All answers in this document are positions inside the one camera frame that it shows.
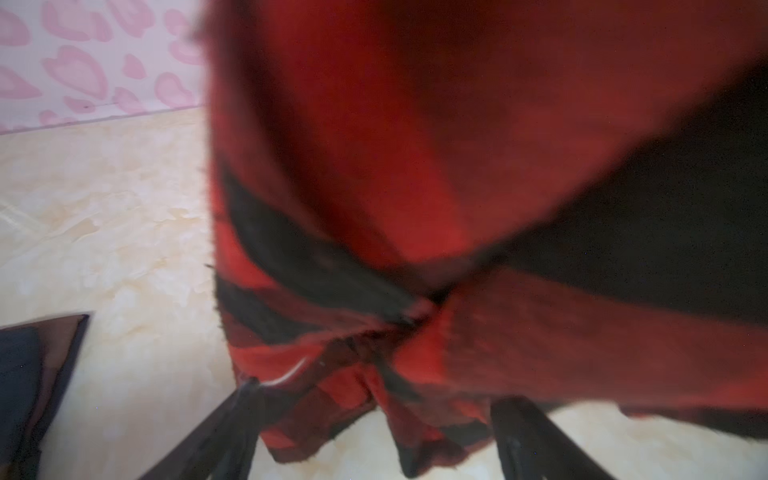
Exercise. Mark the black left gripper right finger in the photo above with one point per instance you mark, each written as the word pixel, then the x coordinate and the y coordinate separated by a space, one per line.
pixel 531 447

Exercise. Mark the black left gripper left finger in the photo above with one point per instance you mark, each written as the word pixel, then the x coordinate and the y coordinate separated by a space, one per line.
pixel 222 446

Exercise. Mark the red black plaid shirt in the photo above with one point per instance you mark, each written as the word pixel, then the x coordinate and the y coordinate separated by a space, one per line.
pixel 425 207

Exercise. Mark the folded brown plaid shirt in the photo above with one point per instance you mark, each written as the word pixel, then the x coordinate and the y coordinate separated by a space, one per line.
pixel 37 363

